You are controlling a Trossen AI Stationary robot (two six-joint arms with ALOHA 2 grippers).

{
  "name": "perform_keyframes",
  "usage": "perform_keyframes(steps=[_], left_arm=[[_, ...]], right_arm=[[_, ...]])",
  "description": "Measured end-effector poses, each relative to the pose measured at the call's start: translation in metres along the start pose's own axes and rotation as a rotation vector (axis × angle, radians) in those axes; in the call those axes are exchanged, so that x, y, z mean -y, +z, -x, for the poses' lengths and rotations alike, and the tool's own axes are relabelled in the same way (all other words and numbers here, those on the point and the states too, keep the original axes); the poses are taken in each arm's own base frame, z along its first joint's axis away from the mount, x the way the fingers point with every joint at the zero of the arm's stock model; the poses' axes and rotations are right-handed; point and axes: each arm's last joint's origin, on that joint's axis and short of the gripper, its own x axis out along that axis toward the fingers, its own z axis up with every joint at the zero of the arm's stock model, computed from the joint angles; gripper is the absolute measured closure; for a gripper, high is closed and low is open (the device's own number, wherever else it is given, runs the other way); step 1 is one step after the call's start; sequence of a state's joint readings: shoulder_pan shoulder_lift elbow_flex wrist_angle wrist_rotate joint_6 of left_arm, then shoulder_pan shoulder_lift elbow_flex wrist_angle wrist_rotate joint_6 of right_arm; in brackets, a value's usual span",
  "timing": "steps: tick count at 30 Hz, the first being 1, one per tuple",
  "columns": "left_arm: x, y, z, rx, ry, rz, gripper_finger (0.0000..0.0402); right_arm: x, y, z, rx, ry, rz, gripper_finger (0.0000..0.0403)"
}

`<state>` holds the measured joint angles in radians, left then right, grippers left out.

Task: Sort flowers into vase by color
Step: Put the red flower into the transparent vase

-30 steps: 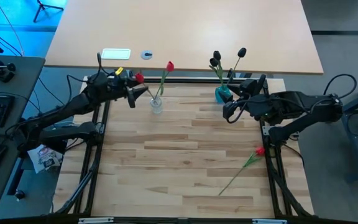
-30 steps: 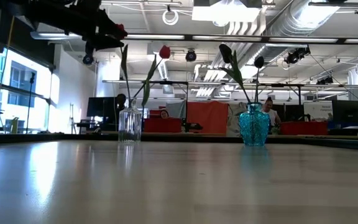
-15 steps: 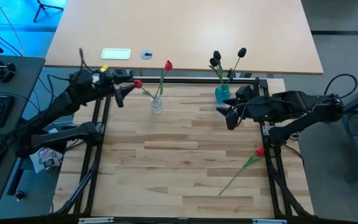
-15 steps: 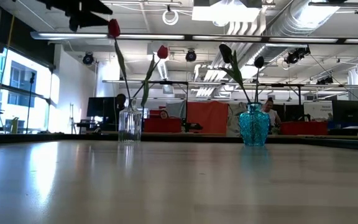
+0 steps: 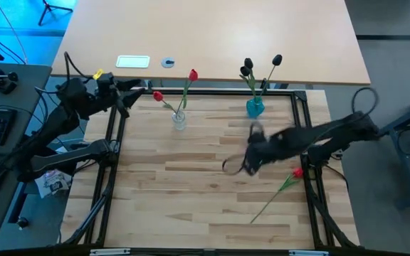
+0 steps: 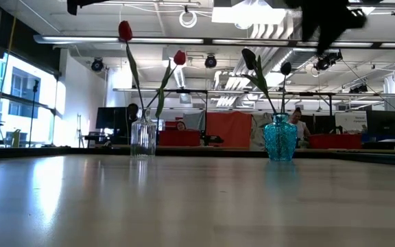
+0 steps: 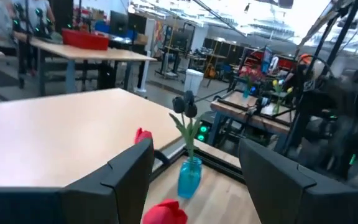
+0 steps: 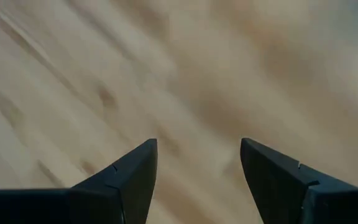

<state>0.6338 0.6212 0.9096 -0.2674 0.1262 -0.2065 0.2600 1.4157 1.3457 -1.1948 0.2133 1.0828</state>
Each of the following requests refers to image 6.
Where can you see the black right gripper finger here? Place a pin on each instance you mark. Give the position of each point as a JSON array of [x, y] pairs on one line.
[[331, 31], [315, 31]]

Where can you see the black tulip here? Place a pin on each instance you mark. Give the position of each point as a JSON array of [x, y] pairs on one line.
[[285, 68], [249, 58]]

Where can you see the red tulip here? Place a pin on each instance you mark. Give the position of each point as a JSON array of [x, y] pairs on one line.
[[125, 31], [179, 57]]

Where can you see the teal glass vase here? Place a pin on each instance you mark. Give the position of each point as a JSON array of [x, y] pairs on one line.
[[279, 140]]

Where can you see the clear glass vase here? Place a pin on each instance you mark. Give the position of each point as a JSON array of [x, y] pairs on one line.
[[143, 137]]

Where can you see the black ceiling spotlight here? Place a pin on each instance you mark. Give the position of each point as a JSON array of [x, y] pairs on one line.
[[328, 61], [210, 61], [358, 89], [97, 65]]

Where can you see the white ceiling light panel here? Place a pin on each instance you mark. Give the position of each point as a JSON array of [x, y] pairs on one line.
[[249, 15]]

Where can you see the white sign board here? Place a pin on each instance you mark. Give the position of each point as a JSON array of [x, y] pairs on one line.
[[350, 121]]

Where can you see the person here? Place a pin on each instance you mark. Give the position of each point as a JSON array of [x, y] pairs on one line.
[[181, 126], [132, 115], [299, 125]]

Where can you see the long ceiling light strip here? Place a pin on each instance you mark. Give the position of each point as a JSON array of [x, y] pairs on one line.
[[166, 40]]

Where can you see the large window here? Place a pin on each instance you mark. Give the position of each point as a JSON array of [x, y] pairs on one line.
[[46, 103]]

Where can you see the black monitor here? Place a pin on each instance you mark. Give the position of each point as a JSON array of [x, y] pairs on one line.
[[111, 118], [382, 121]]

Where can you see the red storage bin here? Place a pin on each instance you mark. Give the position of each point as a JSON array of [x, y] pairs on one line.
[[334, 141], [178, 138]]

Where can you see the black tripod stand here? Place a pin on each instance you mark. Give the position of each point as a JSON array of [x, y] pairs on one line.
[[34, 113]]

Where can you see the white cloth cover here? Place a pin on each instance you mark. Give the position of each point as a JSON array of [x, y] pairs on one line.
[[260, 132]]

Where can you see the orange fabric panel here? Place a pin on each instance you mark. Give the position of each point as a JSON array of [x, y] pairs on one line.
[[231, 128]]

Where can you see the green container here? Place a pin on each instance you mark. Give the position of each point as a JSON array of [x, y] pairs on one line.
[[15, 138]]

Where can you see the black desk device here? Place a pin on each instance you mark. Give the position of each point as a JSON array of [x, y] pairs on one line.
[[213, 139]]

